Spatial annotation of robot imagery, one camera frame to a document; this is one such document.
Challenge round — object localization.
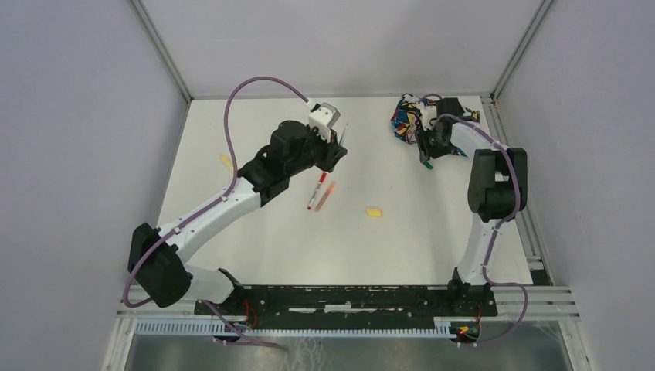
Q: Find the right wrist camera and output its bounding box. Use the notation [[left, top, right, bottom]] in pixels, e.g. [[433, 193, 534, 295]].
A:
[[416, 98, 438, 131]]

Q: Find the comic print pencil pouch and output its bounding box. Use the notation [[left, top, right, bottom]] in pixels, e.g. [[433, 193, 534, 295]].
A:
[[390, 93, 481, 156]]

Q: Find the white slotted cable duct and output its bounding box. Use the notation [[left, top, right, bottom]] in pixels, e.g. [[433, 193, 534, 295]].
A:
[[134, 317, 480, 339]]

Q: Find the red white pen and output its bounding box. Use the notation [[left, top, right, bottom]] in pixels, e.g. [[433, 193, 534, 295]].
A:
[[307, 172, 328, 210]]

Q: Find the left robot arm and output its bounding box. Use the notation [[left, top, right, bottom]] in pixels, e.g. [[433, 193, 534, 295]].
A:
[[123, 121, 348, 315]]

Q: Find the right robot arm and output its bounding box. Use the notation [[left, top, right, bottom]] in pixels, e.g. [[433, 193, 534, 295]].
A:
[[416, 97, 527, 286]]

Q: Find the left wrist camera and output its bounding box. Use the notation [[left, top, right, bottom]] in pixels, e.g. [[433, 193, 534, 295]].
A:
[[306, 98, 341, 143]]

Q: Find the yellow pen cap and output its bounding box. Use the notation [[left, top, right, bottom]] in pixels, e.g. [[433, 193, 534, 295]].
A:
[[365, 208, 383, 218]]

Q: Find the green grey pen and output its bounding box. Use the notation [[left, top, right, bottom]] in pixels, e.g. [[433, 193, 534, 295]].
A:
[[338, 123, 349, 147]]

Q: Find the orange pen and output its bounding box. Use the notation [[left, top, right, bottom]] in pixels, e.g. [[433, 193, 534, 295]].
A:
[[314, 182, 336, 212]]

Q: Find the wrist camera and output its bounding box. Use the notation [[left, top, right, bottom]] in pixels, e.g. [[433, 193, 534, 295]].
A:
[[306, 98, 341, 143], [416, 98, 438, 131]]

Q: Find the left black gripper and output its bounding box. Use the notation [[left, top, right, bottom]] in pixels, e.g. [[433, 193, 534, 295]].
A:
[[287, 124, 348, 177]]

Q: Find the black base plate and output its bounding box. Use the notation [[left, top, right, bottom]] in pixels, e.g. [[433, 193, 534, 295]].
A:
[[216, 284, 498, 330]]

